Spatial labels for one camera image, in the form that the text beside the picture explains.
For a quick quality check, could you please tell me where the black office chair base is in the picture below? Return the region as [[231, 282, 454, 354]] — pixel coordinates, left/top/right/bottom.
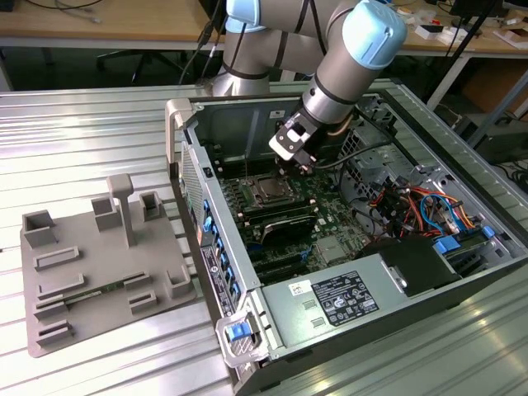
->
[[95, 48, 185, 88]]

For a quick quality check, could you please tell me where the white sticker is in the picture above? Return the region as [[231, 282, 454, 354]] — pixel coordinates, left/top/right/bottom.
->
[[287, 279, 314, 298]]

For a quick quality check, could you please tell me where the green RAM stick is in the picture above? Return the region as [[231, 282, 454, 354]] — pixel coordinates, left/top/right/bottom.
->
[[64, 281, 125, 305]]

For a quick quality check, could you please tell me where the silver chipset heatsink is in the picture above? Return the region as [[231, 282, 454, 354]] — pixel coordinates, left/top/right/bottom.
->
[[315, 237, 347, 266]]

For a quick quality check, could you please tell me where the black camera cable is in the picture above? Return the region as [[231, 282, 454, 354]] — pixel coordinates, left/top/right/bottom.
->
[[315, 139, 398, 169]]

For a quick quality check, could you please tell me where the wooden desk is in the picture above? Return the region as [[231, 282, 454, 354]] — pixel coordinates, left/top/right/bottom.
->
[[0, 0, 528, 57]]

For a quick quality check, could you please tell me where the blue plastic drive latch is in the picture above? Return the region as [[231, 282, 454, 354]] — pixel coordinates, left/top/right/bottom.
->
[[432, 233, 462, 256]]

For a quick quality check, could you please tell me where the black expansion slot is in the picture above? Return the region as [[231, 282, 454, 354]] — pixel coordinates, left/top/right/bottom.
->
[[254, 263, 309, 284], [250, 252, 306, 271]]

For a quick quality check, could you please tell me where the grey case handle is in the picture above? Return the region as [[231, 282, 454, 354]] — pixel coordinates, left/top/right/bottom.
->
[[164, 98, 196, 166]]

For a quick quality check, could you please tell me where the black graphics card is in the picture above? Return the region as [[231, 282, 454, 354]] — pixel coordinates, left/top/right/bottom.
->
[[258, 214, 319, 249]]

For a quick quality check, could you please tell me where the CPU socket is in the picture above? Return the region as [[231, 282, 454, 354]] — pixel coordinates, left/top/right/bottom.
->
[[245, 172, 301, 210]]

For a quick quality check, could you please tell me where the blue wire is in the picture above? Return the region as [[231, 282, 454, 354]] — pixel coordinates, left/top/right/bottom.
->
[[419, 193, 475, 232]]

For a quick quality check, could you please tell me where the silver CPU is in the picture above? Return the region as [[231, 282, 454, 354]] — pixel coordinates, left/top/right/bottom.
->
[[258, 179, 287, 199]]

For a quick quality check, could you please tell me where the green motherboard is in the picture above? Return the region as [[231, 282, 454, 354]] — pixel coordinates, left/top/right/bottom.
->
[[216, 150, 375, 286]]

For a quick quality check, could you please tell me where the grey power supply unit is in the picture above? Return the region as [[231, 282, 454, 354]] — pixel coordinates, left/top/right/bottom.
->
[[261, 252, 464, 348]]

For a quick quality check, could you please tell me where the black equipment box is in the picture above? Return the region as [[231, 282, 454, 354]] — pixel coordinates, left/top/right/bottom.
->
[[469, 123, 528, 166]]

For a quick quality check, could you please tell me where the grey open PC case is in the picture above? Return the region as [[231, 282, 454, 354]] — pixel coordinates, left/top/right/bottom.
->
[[164, 84, 528, 396]]

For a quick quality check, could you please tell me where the white box black insert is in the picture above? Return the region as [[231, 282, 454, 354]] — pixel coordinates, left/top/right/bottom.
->
[[413, 23, 460, 45]]

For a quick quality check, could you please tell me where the brown and white box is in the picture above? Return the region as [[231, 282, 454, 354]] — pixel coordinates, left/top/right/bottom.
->
[[493, 27, 528, 50]]

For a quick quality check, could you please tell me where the brown cardboard box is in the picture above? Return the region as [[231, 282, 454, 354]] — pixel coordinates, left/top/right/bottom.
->
[[461, 68, 528, 115]]

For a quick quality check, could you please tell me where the grey handle with blue latch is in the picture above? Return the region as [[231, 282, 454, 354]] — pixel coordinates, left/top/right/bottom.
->
[[214, 309, 271, 369]]

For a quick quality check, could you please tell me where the perforated metal drive cage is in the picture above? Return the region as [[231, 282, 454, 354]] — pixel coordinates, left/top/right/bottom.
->
[[336, 123, 416, 207]]

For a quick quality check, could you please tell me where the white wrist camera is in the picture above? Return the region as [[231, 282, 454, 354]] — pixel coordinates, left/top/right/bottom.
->
[[268, 121, 315, 161]]

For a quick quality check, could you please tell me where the black power supply label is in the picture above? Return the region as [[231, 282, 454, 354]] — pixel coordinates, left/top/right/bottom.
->
[[309, 270, 380, 330]]

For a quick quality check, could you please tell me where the black RAM slot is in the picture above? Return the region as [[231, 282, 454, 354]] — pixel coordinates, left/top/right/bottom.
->
[[245, 205, 319, 227], [240, 196, 315, 219]]

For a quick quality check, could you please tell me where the black plastic shroud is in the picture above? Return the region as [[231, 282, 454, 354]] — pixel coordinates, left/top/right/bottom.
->
[[355, 235, 462, 299]]

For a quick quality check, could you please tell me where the grey parts rack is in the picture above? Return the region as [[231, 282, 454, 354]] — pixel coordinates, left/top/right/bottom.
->
[[19, 172, 198, 359]]

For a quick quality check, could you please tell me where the orange red wire bundle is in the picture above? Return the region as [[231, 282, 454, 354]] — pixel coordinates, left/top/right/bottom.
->
[[368, 184, 486, 243]]

